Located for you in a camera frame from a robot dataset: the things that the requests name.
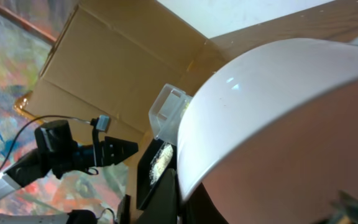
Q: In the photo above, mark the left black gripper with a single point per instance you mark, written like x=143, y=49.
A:
x=110, y=151

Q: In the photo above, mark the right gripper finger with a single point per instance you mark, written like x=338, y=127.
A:
x=346, y=209

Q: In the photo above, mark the white bowl with rice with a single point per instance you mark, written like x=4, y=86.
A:
x=273, y=134

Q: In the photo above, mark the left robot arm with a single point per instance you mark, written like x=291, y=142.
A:
x=57, y=152

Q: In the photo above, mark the black plastic tray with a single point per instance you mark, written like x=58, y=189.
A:
x=144, y=190

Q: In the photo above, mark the spilled rice pile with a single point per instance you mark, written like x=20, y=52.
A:
x=160, y=162

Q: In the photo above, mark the clear plastic bin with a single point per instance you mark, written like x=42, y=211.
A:
x=166, y=113

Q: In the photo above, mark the brown cardboard box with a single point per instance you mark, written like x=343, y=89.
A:
x=113, y=57

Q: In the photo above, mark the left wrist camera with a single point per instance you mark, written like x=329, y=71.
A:
x=101, y=123

